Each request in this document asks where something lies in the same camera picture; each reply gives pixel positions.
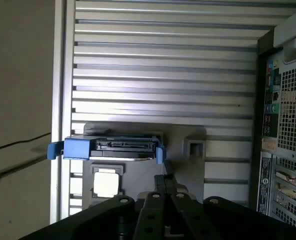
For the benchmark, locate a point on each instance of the hard disk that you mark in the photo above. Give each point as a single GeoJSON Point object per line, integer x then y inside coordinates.
{"type": "Point", "coordinates": [75, 148]}

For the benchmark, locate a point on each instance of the grey parts rack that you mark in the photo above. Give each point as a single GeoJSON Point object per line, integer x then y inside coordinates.
{"type": "Point", "coordinates": [176, 138]}

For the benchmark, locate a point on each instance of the silver CPU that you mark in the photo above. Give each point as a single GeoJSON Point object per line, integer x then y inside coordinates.
{"type": "Point", "coordinates": [105, 183]}

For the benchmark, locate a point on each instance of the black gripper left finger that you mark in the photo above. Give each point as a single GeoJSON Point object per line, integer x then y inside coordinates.
{"type": "Point", "coordinates": [108, 215]}

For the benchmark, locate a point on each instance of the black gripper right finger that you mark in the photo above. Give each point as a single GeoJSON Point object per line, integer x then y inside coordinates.
{"type": "Point", "coordinates": [225, 217]}

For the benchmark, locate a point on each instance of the black open PC case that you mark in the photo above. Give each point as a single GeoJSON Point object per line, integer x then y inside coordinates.
{"type": "Point", "coordinates": [293, 112]}

